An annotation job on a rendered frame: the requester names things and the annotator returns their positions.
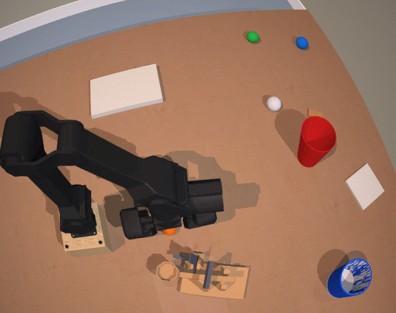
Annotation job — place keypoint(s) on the red plastic cup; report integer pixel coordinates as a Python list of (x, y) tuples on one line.
[(317, 138)]

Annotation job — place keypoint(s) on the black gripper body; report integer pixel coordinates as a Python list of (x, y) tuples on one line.
[(134, 226)]

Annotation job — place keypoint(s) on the white ball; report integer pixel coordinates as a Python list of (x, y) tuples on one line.
[(274, 103)]

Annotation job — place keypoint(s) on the blue mug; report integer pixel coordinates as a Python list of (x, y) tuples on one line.
[(351, 279)]

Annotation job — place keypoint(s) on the orange ball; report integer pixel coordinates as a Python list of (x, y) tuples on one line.
[(170, 231)]

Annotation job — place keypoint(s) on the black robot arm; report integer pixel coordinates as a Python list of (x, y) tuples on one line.
[(160, 185)]

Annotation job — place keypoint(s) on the green ball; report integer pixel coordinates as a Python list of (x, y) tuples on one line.
[(252, 37)]

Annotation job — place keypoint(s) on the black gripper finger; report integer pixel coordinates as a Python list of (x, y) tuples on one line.
[(190, 225), (153, 231)]

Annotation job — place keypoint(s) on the white flat rectangular block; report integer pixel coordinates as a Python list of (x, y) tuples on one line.
[(125, 90)]

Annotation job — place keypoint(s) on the blue ball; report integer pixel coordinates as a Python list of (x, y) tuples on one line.
[(302, 42)]

